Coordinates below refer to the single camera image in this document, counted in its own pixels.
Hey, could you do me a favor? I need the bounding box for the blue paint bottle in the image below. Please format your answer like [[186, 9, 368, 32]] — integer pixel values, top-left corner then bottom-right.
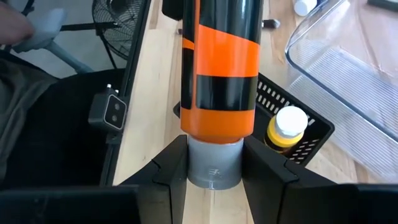
[[294, 0, 327, 17]]

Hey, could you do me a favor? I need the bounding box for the light grey chair armrest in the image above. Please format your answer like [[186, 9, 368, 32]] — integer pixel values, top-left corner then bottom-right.
[[12, 8, 94, 74]]

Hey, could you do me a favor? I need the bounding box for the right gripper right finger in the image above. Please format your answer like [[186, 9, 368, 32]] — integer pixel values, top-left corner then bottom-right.
[[242, 135, 398, 224]]

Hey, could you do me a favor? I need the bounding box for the black aluminium rig frame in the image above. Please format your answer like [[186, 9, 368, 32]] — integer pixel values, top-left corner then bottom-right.
[[99, 0, 153, 187]]

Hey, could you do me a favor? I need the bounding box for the grey lidded jar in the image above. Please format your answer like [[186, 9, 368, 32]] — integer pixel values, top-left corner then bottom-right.
[[264, 106, 309, 155]]

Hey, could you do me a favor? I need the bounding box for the clear plastic bin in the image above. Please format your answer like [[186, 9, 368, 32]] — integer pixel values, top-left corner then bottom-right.
[[285, 0, 398, 184]]

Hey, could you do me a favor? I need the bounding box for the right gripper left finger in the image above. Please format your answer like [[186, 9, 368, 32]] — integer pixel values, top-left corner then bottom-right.
[[0, 134, 189, 224]]

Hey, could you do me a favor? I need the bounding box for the black slotted plastic basket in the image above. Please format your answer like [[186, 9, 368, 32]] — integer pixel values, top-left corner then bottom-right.
[[173, 73, 336, 167]]

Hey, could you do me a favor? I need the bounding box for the dark grey depth camera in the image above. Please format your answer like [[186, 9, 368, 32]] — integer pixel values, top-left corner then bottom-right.
[[88, 83, 128, 133]]

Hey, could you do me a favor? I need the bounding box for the person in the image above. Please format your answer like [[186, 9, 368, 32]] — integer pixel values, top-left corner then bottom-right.
[[0, 57, 125, 190]]

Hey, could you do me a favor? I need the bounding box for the person's hand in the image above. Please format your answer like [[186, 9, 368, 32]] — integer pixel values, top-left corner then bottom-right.
[[0, 1, 35, 45]]

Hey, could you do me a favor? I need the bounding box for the black floor fan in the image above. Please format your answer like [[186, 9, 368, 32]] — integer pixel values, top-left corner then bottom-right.
[[91, 0, 146, 69]]

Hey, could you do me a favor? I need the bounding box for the orange paint bottle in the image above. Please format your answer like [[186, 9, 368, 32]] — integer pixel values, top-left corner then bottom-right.
[[180, 0, 264, 190]]

